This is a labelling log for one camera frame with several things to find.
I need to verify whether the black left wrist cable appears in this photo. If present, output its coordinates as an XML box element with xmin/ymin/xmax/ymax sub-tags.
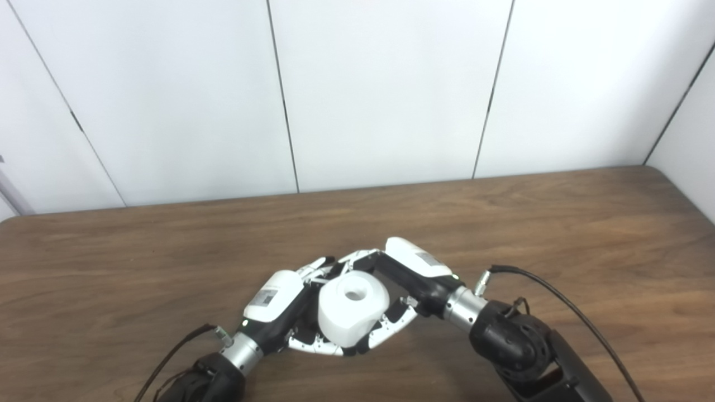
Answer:
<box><xmin>133</xmin><ymin>323</ymin><xmax>234</xmax><ymax>402</ymax></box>

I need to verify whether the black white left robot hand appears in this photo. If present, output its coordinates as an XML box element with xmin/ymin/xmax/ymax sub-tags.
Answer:
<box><xmin>237</xmin><ymin>256</ymin><xmax>358</xmax><ymax>358</ymax></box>

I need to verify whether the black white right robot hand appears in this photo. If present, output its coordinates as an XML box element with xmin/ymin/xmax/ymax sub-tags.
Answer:
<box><xmin>335</xmin><ymin>237</ymin><xmax>467</xmax><ymax>356</ymax></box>

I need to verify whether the grey wall corner post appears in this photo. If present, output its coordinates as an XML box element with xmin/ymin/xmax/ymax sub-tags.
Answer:
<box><xmin>0</xmin><ymin>156</ymin><xmax>35</xmax><ymax>217</ymax></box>

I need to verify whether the round white plastic piece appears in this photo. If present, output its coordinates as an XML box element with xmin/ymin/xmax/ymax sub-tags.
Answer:
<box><xmin>317</xmin><ymin>271</ymin><xmax>390</xmax><ymax>344</ymax></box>

